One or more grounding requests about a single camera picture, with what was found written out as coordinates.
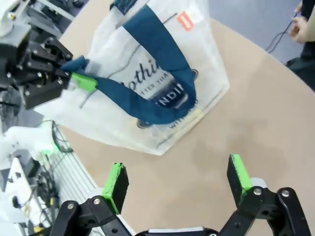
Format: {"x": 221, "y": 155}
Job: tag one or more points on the yellow button box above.
{"x": 39, "y": 227}

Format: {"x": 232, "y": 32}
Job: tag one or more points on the person's right hand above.
{"x": 301, "y": 30}

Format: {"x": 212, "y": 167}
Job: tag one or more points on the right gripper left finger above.
{"x": 118, "y": 186}

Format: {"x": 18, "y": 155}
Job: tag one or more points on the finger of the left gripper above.
{"x": 46, "y": 56}
{"x": 41, "y": 93}

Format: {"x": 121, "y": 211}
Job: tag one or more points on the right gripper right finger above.
{"x": 238, "y": 182}

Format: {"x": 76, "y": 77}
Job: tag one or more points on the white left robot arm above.
{"x": 7, "y": 22}

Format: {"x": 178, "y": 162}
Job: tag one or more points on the person in black t-shirt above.
{"x": 307, "y": 64}

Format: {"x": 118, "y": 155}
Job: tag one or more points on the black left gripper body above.
{"x": 9, "y": 64}

